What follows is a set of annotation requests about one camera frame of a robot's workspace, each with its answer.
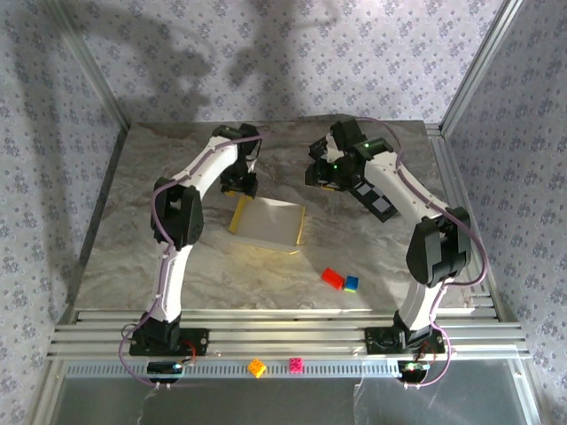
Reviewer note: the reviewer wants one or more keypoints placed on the aluminium frame post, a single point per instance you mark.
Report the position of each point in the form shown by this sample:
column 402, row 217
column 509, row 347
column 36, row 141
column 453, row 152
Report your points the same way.
column 91, row 66
column 480, row 66

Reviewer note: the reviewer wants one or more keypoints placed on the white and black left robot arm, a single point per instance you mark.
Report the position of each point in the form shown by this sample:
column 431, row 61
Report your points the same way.
column 170, row 274

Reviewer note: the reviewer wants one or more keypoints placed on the orange toy brick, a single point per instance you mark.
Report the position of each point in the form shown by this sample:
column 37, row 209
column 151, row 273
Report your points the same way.
column 257, row 368

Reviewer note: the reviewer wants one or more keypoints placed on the small right circuit board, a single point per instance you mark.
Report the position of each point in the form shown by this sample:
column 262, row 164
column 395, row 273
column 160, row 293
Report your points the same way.
column 414, row 369

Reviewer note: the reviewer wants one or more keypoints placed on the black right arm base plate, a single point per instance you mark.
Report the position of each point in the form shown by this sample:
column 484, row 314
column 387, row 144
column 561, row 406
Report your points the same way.
column 376, row 343

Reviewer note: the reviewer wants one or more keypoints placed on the small left circuit board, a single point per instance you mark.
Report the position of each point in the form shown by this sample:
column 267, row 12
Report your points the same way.
column 164, row 368

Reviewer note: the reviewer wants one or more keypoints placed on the red toy brick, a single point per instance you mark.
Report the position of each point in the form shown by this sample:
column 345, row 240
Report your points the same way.
column 333, row 279

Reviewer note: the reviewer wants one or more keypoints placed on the grey metal sheet panel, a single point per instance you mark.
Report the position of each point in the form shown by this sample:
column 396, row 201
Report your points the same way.
column 266, row 403

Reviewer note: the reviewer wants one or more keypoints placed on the small circuit board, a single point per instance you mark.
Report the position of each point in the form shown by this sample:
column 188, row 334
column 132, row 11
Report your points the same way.
column 414, row 369
column 164, row 368

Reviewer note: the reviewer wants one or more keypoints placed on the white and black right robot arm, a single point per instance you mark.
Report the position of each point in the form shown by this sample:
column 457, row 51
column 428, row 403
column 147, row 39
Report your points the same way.
column 416, row 305

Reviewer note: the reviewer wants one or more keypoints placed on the aluminium side rail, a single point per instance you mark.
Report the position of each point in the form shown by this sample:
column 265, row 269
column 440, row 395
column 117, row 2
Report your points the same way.
column 463, row 221

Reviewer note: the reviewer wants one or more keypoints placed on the blue and green toy brick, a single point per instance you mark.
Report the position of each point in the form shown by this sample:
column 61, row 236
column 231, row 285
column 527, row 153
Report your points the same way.
column 352, row 284

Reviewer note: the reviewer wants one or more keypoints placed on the black folding chessboard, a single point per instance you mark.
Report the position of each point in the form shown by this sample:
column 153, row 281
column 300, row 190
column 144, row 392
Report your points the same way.
column 376, row 203

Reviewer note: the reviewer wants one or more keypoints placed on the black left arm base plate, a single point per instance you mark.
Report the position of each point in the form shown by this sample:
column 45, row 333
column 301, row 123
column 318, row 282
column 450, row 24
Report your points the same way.
column 199, row 343

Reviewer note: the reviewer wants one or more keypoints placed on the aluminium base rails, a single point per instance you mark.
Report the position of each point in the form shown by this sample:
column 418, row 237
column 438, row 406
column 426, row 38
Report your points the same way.
column 288, row 329

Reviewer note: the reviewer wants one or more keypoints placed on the pink toy brick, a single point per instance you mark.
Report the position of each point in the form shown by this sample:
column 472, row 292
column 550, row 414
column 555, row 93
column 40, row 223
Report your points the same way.
column 296, row 365

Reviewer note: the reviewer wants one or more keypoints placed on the yellow and white paper box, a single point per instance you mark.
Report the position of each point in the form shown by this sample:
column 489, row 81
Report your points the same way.
column 270, row 217

